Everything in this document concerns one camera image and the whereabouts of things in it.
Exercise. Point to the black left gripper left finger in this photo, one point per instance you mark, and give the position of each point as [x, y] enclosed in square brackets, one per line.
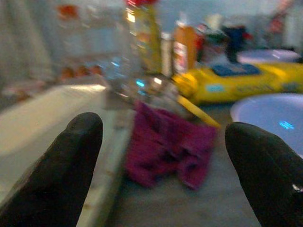
[59, 170]

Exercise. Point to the orange bottle with label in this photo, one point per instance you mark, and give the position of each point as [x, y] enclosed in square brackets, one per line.
[184, 47]

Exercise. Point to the dark blue red figure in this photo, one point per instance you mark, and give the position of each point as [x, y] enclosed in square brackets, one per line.
[233, 40]

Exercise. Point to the magenta crumpled cloth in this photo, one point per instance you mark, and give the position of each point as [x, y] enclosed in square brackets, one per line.
[168, 146]

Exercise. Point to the white round plate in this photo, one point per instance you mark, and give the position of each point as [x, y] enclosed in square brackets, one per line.
[268, 56]
[272, 118]

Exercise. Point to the yellow plastic package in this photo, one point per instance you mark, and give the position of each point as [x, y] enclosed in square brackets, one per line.
[239, 82]

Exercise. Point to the tall yellow bottle red cap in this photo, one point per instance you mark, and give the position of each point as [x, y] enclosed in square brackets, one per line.
[145, 35]

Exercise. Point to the clear plastic bottle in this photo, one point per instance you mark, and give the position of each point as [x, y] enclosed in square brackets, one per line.
[123, 68]

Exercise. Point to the yellow stick utensil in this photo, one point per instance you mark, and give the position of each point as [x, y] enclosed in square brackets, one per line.
[197, 111]

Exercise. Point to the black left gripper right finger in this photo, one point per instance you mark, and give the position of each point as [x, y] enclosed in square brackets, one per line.
[262, 170]

